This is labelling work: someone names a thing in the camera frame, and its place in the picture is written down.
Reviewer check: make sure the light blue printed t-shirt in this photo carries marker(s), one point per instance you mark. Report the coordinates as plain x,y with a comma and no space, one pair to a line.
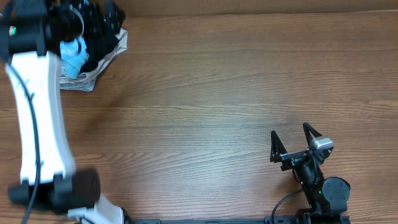
74,56

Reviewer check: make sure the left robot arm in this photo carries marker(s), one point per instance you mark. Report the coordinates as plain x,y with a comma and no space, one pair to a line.
31,35

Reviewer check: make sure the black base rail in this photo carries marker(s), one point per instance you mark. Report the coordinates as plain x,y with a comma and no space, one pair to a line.
265,220

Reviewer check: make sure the black folded garment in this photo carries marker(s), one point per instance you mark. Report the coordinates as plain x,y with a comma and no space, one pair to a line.
99,46

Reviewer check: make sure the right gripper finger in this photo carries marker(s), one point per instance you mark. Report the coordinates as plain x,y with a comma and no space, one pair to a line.
278,150
310,133

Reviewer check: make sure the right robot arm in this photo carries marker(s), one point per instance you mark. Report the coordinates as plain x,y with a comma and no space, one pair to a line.
327,197

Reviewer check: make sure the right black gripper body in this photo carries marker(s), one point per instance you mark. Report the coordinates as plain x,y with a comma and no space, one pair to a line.
296,156

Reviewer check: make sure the grey folded garment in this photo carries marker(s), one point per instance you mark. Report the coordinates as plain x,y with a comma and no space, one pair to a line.
79,86

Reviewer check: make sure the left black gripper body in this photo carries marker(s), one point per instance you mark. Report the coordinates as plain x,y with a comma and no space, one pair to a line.
101,20

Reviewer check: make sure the beige folded garment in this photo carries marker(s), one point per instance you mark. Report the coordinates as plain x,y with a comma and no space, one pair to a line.
88,76

